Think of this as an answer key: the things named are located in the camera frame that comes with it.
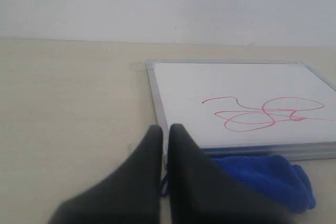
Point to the clear tape far left corner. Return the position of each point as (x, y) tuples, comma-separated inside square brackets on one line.
[(141, 66)]

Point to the blue microfiber cloth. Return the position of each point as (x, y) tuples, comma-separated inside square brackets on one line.
[(272, 176)]

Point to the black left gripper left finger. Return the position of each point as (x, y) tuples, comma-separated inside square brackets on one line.
[(130, 194)]

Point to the white board with aluminium frame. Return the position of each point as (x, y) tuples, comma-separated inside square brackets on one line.
[(246, 108)]

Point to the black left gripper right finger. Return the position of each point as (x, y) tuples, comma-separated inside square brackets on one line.
[(200, 192)]

